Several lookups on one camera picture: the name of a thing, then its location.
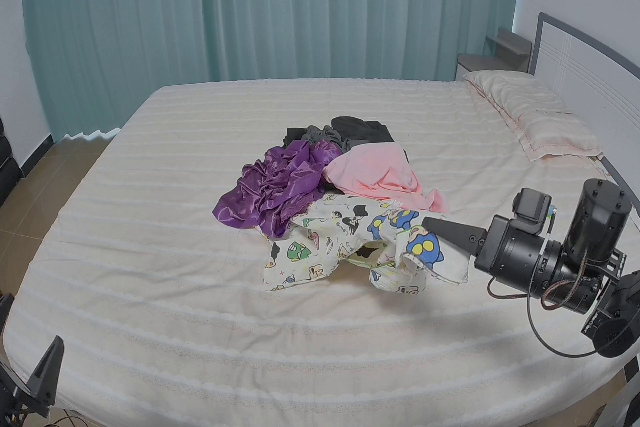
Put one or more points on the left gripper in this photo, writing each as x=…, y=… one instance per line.
x=12, y=400

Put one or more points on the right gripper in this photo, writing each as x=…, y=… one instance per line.
x=520, y=260

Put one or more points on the white printed pyjama top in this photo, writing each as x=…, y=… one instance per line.
x=320, y=225

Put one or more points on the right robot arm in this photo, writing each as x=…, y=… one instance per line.
x=602, y=215

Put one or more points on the bed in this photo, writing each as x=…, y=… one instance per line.
x=200, y=290

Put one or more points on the cream pillow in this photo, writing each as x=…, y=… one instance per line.
x=535, y=114

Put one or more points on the pink garment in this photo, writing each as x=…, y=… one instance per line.
x=370, y=175

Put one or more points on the black chest of drawers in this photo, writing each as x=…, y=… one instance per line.
x=6, y=165

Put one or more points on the grey white bedside table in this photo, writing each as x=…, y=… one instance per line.
x=500, y=62

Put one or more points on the black garment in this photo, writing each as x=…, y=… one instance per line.
x=362, y=130

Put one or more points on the grey garment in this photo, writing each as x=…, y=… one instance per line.
x=325, y=136

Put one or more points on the purple satin garment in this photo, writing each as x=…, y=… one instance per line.
x=270, y=190

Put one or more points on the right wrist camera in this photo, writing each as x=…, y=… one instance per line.
x=530, y=210

